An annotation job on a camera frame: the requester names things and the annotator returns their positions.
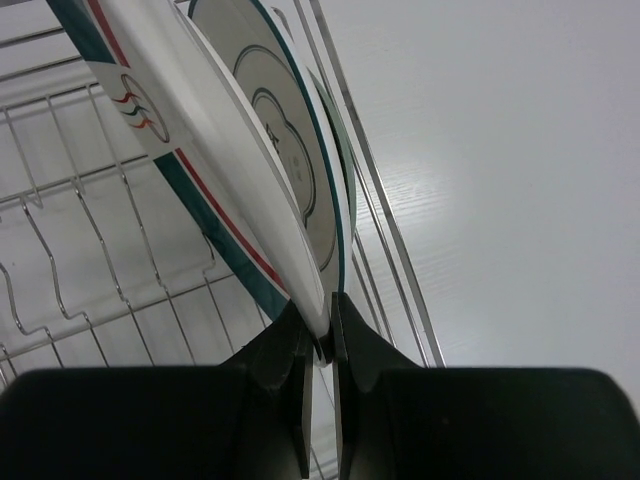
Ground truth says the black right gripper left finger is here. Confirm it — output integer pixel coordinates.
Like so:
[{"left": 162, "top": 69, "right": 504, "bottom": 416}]
[{"left": 1, "top": 305, "right": 313, "bottom": 479}]

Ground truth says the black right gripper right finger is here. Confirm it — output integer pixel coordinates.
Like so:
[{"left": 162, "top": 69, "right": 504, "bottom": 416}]
[{"left": 331, "top": 293, "right": 639, "bottom": 479}]

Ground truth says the blue floral plate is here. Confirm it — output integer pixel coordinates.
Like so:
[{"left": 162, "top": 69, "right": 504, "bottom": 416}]
[{"left": 307, "top": 69, "right": 357, "bottom": 251}]

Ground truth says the white plate teal rim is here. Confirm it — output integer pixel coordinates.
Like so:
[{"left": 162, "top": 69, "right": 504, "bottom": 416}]
[{"left": 188, "top": 1, "right": 352, "bottom": 292}]

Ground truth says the wire dish rack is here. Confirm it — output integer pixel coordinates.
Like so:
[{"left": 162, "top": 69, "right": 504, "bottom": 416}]
[{"left": 0, "top": 0, "right": 446, "bottom": 480}]

